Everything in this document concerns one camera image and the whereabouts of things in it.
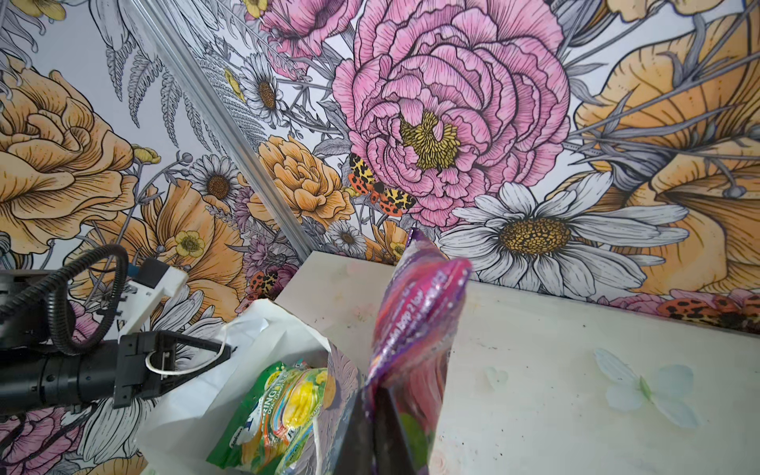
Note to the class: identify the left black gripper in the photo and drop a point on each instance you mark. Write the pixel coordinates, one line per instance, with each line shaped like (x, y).
(32, 380)

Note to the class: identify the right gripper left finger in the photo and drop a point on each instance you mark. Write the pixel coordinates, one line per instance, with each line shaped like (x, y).
(351, 452)

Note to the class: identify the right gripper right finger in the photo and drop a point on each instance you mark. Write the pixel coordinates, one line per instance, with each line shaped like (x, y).
(393, 453)

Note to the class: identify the floral paper gift bag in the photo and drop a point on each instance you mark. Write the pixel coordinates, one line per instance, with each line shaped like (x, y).
(187, 423)

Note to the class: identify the green Fox's candy packet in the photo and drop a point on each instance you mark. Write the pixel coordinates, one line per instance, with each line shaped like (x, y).
(272, 426)

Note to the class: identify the purple snack packet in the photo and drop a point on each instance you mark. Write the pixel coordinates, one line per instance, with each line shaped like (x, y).
(413, 338)

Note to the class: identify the left aluminium corner post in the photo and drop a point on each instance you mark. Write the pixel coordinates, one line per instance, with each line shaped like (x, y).
(239, 139)

